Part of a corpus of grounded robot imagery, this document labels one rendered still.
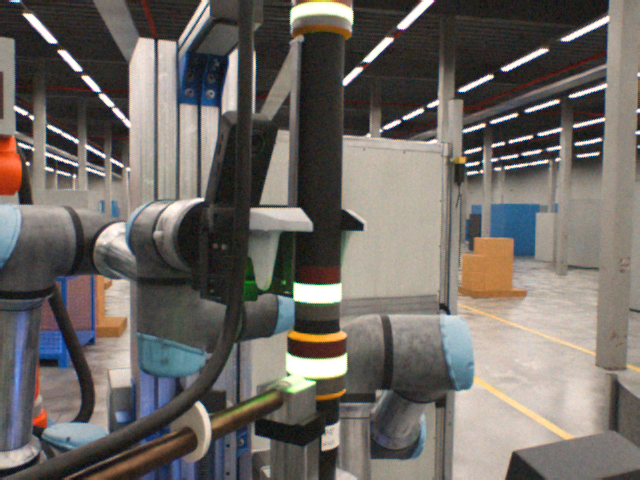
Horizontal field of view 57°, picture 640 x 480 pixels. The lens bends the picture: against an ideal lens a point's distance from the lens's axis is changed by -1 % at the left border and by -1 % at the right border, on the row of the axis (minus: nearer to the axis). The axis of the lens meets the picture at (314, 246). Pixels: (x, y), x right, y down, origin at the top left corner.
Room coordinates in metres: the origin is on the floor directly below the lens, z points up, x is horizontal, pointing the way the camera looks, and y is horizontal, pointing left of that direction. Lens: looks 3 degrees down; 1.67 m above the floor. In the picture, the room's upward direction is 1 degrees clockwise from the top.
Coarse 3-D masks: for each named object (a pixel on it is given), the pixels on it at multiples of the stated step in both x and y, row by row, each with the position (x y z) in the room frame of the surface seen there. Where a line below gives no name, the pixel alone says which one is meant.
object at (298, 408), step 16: (272, 384) 0.39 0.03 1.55; (304, 384) 0.39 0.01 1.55; (288, 400) 0.37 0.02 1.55; (304, 400) 0.38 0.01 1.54; (272, 416) 0.38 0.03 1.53; (288, 416) 0.37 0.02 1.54; (304, 416) 0.38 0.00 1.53; (320, 416) 0.39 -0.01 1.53; (256, 432) 0.39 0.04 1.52; (272, 432) 0.39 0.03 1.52; (288, 432) 0.38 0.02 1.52; (304, 432) 0.37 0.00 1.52; (320, 432) 0.39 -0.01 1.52; (272, 448) 0.40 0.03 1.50; (288, 448) 0.39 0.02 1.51; (304, 448) 0.39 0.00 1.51; (272, 464) 0.40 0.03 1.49; (288, 464) 0.39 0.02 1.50; (304, 464) 0.39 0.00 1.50
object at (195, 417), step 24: (240, 0) 0.35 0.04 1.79; (240, 24) 0.35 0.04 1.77; (240, 48) 0.35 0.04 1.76; (240, 72) 0.35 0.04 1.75; (240, 96) 0.35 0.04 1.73; (240, 120) 0.35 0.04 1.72; (240, 144) 0.34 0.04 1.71; (240, 168) 0.34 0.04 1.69; (240, 192) 0.34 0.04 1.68; (240, 216) 0.34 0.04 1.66; (240, 240) 0.34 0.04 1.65; (240, 264) 0.34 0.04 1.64; (240, 288) 0.34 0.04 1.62; (240, 312) 0.34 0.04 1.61; (216, 360) 0.33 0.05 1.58; (192, 384) 0.31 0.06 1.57; (168, 408) 0.29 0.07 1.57; (192, 408) 0.31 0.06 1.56; (120, 432) 0.27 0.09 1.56; (144, 432) 0.28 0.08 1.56; (72, 456) 0.24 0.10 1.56; (96, 456) 0.25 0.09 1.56; (192, 456) 0.31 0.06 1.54
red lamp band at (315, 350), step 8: (288, 344) 0.42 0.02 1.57; (296, 344) 0.41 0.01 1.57; (304, 344) 0.41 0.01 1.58; (312, 344) 0.41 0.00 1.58; (320, 344) 0.40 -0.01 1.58; (328, 344) 0.41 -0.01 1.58; (336, 344) 0.41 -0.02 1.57; (344, 344) 0.42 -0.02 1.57; (288, 352) 0.42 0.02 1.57; (296, 352) 0.41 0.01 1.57; (304, 352) 0.41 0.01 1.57; (312, 352) 0.40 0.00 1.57; (320, 352) 0.40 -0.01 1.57; (328, 352) 0.41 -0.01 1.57; (336, 352) 0.41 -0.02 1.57; (344, 352) 0.42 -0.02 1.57
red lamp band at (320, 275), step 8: (296, 272) 0.42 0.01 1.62; (304, 272) 0.41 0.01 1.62; (312, 272) 0.41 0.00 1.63; (320, 272) 0.41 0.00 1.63; (328, 272) 0.41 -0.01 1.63; (336, 272) 0.42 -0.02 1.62; (296, 280) 0.42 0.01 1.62; (304, 280) 0.41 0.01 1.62; (312, 280) 0.41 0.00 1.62; (320, 280) 0.41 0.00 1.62; (328, 280) 0.41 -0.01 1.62; (336, 280) 0.42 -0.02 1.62
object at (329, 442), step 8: (328, 400) 0.41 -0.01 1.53; (336, 400) 0.42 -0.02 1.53; (320, 408) 0.41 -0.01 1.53; (328, 408) 0.41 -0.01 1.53; (336, 408) 0.42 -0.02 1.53; (328, 416) 0.41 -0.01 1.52; (336, 416) 0.42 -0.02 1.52; (328, 424) 0.41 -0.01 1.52; (336, 424) 0.42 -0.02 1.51; (328, 432) 0.41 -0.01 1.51; (336, 432) 0.42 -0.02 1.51; (320, 440) 0.41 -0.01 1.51; (328, 440) 0.41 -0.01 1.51; (336, 440) 0.42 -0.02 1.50; (320, 448) 0.41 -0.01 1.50; (328, 448) 0.41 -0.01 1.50; (336, 448) 0.42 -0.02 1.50; (320, 456) 0.41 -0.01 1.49; (328, 456) 0.41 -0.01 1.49; (336, 456) 0.42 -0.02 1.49; (320, 464) 0.41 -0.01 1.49; (328, 464) 0.41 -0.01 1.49; (320, 472) 0.41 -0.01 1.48; (328, 472) 0.41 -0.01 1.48
